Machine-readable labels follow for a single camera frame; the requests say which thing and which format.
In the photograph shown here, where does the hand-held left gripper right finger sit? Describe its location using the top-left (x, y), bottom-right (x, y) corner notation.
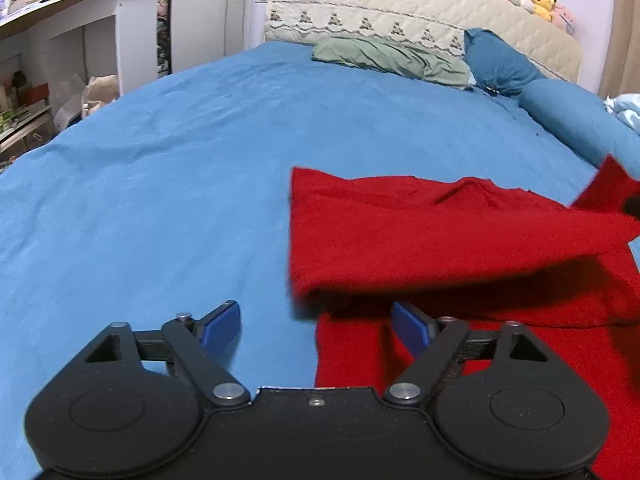
top-left (382, 301), bottom-right (552, 407)

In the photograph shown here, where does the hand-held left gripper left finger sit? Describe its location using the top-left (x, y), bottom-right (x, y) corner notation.
top-left (82, 301), bottom-right (251, 407)

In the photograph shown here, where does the red knit garment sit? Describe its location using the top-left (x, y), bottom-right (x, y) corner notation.
top-left (288, 154), bottom-right (640, 480)

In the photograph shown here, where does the light blue cloth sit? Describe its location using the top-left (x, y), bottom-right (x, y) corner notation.
top-left (603, 92), bottom-right (640, 136)

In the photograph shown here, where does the blue bolster pillow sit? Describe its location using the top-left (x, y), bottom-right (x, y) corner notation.
top-left (519, 78), bottom-right (640, 170)

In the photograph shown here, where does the blue bed sheet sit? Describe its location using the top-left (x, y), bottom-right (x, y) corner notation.
top-left (0, 40), bottom-right (640, 480)

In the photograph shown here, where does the beige curtain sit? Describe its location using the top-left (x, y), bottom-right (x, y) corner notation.
top-left (597, 0), bottom-right (640, 100)

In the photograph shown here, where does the dark blue pillow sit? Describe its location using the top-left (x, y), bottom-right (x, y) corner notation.
top-left (463, 28), bottom-right (549, 99)

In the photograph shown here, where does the cream tote bag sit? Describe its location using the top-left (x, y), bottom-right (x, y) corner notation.
top-left (80, 74), bottom-right (122, 117)

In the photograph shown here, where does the green pillow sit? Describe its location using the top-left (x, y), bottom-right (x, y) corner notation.
top-left (311, 35), bottom-right (473, 92)

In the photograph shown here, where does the clear plastic bag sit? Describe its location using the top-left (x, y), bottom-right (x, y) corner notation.
top-left (51, 73), bottom-right (87, 133)

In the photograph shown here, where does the white wardrobe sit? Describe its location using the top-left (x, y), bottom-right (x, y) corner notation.
top-left (170, 0), bottom-right (250, 74)

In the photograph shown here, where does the white shelf desk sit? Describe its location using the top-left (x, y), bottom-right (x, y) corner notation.
top-left (0, 0), bottom-right (162, 161)

